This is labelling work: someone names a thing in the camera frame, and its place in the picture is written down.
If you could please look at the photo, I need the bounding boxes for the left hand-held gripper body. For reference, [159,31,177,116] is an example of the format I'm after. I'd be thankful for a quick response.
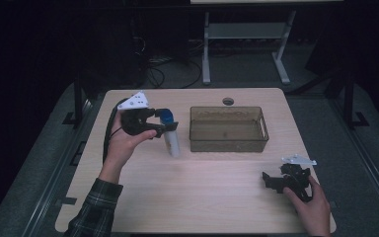
[116,90,161,137]

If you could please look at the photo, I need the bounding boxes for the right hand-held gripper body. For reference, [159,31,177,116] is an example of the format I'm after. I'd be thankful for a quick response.
[277,153,318,202]

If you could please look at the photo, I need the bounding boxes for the white bottle with blue cap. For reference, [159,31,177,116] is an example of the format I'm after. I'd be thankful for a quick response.
[159,108,182,159]

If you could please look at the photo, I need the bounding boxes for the brown translucent plastic bin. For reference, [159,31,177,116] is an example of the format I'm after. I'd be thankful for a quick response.
[189,105,270,154]

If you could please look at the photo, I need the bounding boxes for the person's left hand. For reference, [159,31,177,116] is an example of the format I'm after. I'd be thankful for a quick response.
[98,110,158,185]

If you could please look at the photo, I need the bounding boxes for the person's right hand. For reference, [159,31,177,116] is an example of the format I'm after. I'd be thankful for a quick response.
[282,175,332,237]

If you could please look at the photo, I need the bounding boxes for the black metal stand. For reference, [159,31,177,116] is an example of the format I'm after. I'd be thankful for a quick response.
[62,78,94,126]
[342,74,370,130]

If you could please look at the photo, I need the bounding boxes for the white metal stand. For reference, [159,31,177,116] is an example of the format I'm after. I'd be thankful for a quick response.
[201,9,297,86]

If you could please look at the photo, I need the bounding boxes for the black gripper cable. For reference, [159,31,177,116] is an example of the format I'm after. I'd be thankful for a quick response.
[102,97,130,165]

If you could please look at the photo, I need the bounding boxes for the black floor cables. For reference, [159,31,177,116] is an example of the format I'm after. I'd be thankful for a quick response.
[145,56,204,90]

